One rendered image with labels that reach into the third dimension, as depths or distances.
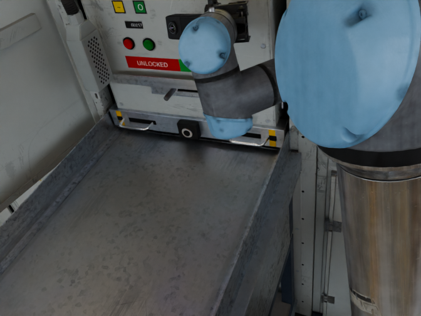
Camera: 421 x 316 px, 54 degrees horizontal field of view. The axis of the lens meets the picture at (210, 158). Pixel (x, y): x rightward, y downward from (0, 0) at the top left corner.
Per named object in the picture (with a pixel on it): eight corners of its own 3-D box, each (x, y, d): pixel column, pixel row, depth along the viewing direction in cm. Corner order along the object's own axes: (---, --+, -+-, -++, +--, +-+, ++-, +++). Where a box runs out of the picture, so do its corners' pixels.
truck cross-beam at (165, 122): (284, 148, 109) (284, 130, 105) (114, 125, 129) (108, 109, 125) (289, 136, 112) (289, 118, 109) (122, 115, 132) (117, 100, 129)
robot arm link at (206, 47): (185, 86, 62) (167, 29, 59) (198, 67, 72) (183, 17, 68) (235, 74, 60) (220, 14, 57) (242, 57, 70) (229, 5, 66)
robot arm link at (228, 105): (280, 121, 69) (267, 57, 65) (221, 147, 66) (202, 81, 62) (258, 113, 76) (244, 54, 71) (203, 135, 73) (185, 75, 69)
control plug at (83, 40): (100, 93, 107) (76, 28, 96) (85, 91, 109) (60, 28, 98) (116, 77, 112) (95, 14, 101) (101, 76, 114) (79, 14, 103)
